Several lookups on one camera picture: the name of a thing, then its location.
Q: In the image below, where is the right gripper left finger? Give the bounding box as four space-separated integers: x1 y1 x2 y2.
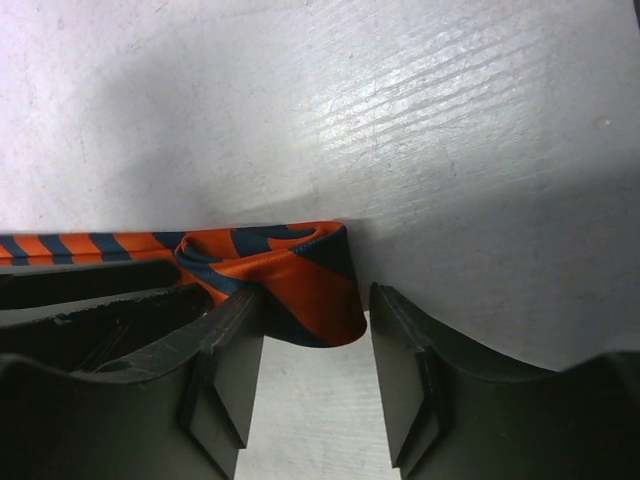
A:
1 288 264 479

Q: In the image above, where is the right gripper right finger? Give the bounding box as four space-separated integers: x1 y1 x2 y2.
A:
369 283 639 479

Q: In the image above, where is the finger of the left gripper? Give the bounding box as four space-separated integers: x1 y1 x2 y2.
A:
1 260 210 372

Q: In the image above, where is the orange navy striped tie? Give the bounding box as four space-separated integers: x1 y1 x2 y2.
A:
1 222 366 348

